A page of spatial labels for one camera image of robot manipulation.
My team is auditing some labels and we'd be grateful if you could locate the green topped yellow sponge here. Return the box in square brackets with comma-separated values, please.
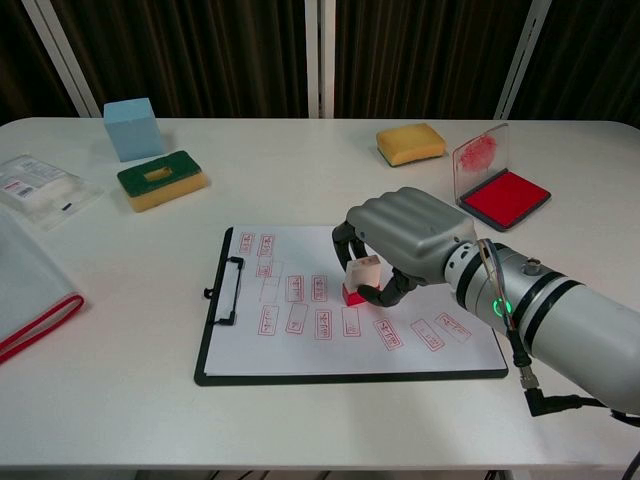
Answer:
[116, 150, 210, 214]

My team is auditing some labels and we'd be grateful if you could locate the white upright frame post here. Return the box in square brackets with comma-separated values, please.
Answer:
[304, 0, 337, 119]

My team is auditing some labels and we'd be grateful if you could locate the white slanted frame post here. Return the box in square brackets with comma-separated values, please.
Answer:
[492, 0, 552, 121]
[20, 0, 101, 119]

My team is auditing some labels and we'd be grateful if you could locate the right robot hand grey black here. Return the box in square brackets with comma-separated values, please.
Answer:
[331, 187, 477, 308]

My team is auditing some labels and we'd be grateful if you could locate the red ink pad clear lid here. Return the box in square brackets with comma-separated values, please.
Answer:
[452, 123, 553, 233]

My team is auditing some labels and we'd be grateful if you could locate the light blue foam block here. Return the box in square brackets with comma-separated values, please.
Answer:
[103, 97, 165, 164]

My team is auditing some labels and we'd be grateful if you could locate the black clipboard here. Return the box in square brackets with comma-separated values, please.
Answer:
[193, 225, 510, 388]

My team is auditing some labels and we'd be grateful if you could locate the white red rectangular stamp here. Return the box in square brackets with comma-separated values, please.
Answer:
[341, 255, 384, 308]

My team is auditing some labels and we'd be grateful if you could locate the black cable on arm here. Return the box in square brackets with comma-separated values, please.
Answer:
[477, 238, 640, 427]

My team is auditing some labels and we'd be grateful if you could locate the dark brown curtain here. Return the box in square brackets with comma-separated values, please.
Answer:
[0, 0, 640, 126]

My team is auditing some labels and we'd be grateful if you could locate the white cloth red trim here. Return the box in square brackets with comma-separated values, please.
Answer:
[0, 202, 85, 365]

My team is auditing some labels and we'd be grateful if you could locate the clear plastic packet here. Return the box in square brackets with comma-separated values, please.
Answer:
[0, 154, 105, 233]

